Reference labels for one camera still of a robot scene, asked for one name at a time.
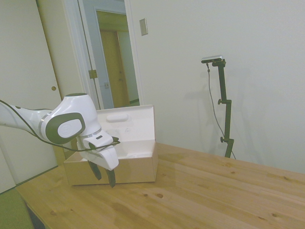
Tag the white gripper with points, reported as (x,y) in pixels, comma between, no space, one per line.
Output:
(104,158)

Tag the brown cardboard box with lid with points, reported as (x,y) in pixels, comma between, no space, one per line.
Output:
(133,164)

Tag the metal door latch plate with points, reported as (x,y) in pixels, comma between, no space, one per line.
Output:
(106,85)

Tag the round recessed door pull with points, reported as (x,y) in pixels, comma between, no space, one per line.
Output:
(53,88)

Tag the brass door hinge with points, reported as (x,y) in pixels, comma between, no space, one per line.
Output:
(93,73)

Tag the wooden hallway door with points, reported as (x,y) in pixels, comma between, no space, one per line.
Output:
(110,59)

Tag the white open door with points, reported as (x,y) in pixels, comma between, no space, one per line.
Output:
(91,35)

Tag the white closet door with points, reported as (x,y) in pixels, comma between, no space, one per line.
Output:
(23,47)

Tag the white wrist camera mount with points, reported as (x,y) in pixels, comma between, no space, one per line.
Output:
(100,140)

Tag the black camera stand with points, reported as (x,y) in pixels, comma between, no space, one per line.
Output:
(226,114)
(211,95)

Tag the grey wall switch plate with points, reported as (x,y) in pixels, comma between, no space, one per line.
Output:
(143,27)

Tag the silver camera on stand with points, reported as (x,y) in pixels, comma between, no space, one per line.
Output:
(212,58)

